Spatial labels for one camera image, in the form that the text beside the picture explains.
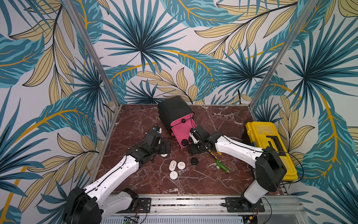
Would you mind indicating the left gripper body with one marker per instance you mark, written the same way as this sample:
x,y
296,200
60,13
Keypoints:
x,y
161,149

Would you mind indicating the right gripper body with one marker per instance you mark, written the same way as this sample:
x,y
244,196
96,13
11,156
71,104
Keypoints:
x,y
195,146

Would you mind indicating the pink drawer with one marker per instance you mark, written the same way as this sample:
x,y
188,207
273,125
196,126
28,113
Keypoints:
x,y
182,119
181,131

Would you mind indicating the white oval earphone case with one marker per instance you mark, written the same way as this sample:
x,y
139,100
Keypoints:
x,y
172,165

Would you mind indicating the black drawer cabinet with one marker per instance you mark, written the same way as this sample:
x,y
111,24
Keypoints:
x,y
173,109

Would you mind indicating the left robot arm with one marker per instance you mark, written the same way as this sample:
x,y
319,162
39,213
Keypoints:
x,y
93,203

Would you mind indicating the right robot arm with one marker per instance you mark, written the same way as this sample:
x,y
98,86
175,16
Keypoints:
x,y
268,166

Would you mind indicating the yellow black pliers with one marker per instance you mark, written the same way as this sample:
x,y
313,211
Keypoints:
x,y
214,154

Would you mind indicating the green plastic toy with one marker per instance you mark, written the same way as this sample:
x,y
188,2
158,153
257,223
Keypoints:
x,y
219,165

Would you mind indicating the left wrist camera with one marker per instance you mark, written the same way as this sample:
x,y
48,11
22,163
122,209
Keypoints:
x,y
157,129

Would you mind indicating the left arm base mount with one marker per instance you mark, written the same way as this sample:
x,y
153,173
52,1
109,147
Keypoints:
x,y
140,205

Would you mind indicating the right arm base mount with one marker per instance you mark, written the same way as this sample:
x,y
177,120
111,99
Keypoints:
x,y
240,204

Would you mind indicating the aluminium rail frame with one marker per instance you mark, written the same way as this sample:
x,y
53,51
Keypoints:
x,y
208,209

